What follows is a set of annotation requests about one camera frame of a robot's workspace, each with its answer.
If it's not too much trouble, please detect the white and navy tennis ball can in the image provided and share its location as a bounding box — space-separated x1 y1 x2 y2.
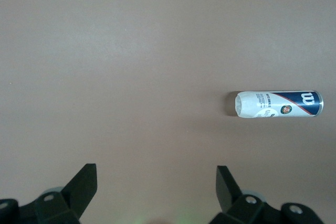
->
234 90 324 118

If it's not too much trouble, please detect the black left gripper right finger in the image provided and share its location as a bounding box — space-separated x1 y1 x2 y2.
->
209 165 322 224

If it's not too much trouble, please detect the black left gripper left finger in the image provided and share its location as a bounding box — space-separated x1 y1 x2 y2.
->
0 163 98 224

